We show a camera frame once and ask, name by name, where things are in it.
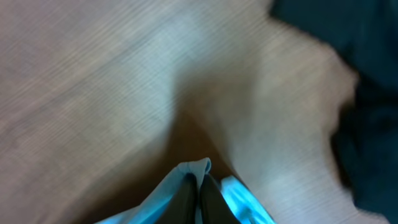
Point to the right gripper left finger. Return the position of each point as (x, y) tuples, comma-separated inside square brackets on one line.
[(182, 207)]

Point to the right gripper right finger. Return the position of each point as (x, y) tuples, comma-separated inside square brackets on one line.
[(214, 209)]

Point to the light blue printed t-shirt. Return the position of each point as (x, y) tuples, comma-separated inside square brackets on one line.
[(244, 206)]

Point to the black garment pile right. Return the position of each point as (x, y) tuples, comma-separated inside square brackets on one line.
[(364, 35)]

